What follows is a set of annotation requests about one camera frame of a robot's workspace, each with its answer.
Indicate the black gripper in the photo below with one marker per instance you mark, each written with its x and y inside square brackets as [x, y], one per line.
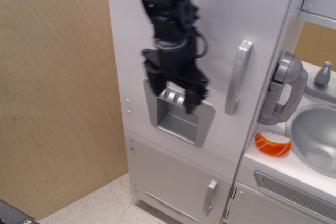
[179, 67]

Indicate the silver fridge door handle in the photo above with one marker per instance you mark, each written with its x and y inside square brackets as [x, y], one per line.
[239, 66]

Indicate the white toy fridge door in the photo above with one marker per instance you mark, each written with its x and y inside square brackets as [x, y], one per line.
[224, 24]

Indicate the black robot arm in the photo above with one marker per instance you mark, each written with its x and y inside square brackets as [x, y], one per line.
[173, 22]

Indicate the silver ice dispenser panel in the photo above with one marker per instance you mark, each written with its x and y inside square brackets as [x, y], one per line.
[167, 112]

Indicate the white lower freezer door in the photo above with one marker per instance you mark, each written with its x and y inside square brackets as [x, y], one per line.
[172, 183]

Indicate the grey toy telephone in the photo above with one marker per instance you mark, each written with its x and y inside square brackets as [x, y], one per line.
[285, 90]

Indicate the orange salmon sushi toy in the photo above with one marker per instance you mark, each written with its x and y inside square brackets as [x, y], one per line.
[272, 144]

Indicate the brass cabinet hinge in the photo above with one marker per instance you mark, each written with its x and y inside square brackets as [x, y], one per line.
[226, 215]
[233, 193]

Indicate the brass lower cabinet hinge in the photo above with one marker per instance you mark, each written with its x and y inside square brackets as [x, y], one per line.
[226, 215]

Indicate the silver toy sink basin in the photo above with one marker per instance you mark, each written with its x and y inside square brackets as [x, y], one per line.
[312, 132]

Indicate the grey toy faucet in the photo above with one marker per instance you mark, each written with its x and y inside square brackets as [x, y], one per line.
[320, 84]

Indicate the grey oven vent panel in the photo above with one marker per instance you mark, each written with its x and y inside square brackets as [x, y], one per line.
[295, 195]

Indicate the black device corner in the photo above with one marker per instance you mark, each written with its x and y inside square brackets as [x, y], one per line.
[11, 215]

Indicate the silver freezer door handle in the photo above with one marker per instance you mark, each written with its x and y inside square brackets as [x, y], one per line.
[207, 207]

